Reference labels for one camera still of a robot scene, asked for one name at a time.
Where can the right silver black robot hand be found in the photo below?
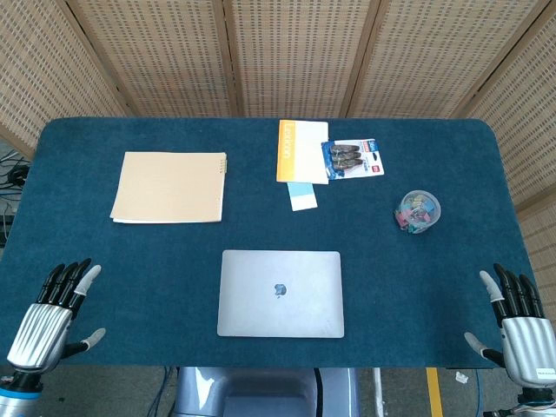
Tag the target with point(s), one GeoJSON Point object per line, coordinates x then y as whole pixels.
{"type": "Point", "coordinates": [525, 343]}

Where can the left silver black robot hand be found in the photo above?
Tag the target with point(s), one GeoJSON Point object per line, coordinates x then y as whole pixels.
{"type": "Point", "coordinates": [40, 334]}

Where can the silver grey laptop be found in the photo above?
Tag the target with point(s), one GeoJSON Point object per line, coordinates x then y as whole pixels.
{"type": "Point", "coordinates": [280, 313]}

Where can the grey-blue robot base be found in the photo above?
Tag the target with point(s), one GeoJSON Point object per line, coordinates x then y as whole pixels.
{"type": "Point", "coordinates": [265, 393]}

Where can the white paper scrap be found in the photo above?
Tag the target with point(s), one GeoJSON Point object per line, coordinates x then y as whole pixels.
{"type": "Point", "coordinates": [461, 377]}

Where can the yellow floor tape strip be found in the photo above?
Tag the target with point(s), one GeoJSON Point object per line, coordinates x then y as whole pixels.
{"type": "Point", "coordinates": [434, 393]}

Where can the dark blue table mat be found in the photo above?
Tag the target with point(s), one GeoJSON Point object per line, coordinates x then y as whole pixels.
{"type": "Point", "coordinates": [130, 269]}

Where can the white table leg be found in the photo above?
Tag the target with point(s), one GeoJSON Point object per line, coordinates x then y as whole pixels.
{"type": "Point", "coordinates": [378, 391]}

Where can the clear jar of colourful clips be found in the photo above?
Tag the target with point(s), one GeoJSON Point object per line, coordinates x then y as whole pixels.
{"type": "Point", "coordinates": [418, 212]}

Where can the beige manila folder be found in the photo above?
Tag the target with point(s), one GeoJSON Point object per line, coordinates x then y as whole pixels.
{"type": "Point", "coordinates": [169, 189]}

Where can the blue blister pack of clips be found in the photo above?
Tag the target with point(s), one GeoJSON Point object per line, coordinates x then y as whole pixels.
{"type": "Point", "coordinates": [354, 160]}

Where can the light blue white card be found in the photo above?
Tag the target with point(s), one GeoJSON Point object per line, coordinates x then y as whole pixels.
{"type": "Point", "coordinates": [303, 197]}

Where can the orange and white booklet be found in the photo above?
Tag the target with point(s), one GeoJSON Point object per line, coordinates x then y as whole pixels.
{"type": "Point", "coordinates": [304, 152]}

